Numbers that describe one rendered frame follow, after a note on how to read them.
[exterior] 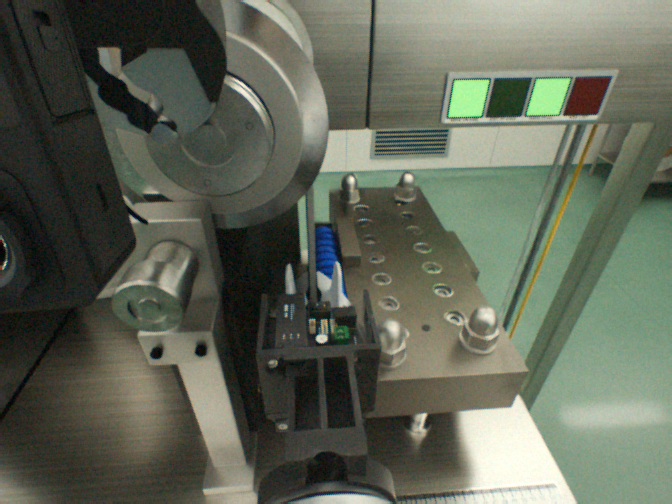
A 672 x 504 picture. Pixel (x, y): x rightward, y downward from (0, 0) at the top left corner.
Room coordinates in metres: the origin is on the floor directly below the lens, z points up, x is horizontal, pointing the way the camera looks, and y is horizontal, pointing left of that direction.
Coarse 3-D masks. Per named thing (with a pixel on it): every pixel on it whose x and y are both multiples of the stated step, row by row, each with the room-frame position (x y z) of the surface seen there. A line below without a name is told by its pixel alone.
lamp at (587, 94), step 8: (576, 80) 0.61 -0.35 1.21; (584, 80) 0.61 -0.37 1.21; (592, 80) 0.61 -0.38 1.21; (600, 80) 0.61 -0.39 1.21; (608, 80) 0.61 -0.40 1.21; (576, 88) 0.61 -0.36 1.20; (584, 88) 0.61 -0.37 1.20; (592, 88) 0.61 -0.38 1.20; (600, 88) 0.61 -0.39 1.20; (576, 96) 0.61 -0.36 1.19; (584, 96) 0.61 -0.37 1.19; (592, 96) 0.61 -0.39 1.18; (600, 96) 0.61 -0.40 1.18; (568, 104) 0.60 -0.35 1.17; (576, 104) 0.61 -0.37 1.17; (584, 104) 0.61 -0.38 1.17; (592, 104) 0.61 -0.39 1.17; (568, 112) 0.61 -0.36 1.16; (576, 112) 0.61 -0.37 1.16; (584, 112) 0.61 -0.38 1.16; (592, 112) 0.61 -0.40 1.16
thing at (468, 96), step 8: (464, 80) 0.59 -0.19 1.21; (472, 80) 0.59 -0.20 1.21; (480, 80) 0.59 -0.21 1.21; (488, 80) 0.59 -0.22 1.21; (456, 88) 0.59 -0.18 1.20; (464, 88) 0.59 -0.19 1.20; (472, 88) 0.59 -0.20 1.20; (480, 88) 0.59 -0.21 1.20; (456, 96) 0.59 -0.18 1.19; (464, 96) 0.59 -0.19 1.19; (472, 96) 0.59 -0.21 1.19; (480, 96) 0.59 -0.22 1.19; (456, 104) 0.59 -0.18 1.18; (464, 104) 0.59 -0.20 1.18; (472, 104) 0.59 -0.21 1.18; (480, 104) 0.59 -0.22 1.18; (456, 112) 0.59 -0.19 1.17; (464, 112) 0.59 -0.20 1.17; (472, 112) 0.59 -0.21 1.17; (480, 112) 0.59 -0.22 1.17
